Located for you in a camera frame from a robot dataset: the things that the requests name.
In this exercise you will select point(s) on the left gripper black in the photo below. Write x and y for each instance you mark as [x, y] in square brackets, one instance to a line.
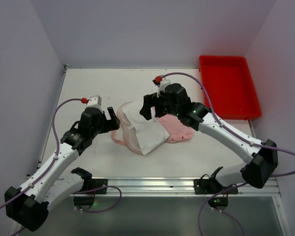
[107, 121]

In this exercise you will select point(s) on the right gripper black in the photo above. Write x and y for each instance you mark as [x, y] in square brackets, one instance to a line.
[153, 106]

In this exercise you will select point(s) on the floral mesh laundry bag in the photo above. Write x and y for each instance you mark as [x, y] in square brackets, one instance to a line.
[127, 127]

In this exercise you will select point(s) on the white bra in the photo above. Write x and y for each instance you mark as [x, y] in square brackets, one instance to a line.
[147, 132]

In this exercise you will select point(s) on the pink bra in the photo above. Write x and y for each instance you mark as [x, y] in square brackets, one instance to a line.
[177, 131]

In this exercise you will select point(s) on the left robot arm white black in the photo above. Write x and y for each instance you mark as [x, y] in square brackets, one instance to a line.
[30, 204]

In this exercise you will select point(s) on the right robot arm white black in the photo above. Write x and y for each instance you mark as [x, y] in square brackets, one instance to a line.
[259, 159]

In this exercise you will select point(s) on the red plastic tray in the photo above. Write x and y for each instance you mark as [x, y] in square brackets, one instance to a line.
[230, 87]

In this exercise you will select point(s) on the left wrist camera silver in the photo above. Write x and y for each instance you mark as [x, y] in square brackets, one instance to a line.
[92, 102]

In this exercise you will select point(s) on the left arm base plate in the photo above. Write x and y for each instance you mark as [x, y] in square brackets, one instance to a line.
[91, 186]

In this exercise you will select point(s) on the aluminium front rail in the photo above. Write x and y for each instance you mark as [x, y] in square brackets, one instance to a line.
[130, 187]

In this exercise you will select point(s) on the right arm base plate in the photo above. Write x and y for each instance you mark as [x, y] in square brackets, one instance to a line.
[208, 185]

